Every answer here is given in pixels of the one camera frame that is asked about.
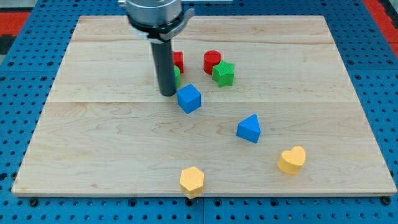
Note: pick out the red block behind rod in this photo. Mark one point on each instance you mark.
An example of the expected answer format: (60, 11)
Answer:
(178, 60)

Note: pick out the blue triangle block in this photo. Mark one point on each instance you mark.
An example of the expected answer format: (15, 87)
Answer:
(249, 129)

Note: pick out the blue cube block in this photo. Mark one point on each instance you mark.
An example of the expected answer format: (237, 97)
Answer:
(189, 98)

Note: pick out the light wooden board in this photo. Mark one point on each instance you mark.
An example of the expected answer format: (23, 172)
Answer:
(106, 131)

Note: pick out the yellow hexagon block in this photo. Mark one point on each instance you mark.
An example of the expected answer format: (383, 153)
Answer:
(192, 182)

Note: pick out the green star block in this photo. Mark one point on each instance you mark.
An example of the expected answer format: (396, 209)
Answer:
(223, 73)

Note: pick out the green block behind rod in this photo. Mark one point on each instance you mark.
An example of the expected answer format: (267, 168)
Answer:
(177, 76)

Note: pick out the red cylinder block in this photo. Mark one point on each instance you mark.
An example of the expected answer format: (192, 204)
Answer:
(210, 59)

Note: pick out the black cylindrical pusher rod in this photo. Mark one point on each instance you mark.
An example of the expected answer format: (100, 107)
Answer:
(164, 67)

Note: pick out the yellow heart block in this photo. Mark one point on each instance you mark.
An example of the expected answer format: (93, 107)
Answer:
(291, 161)

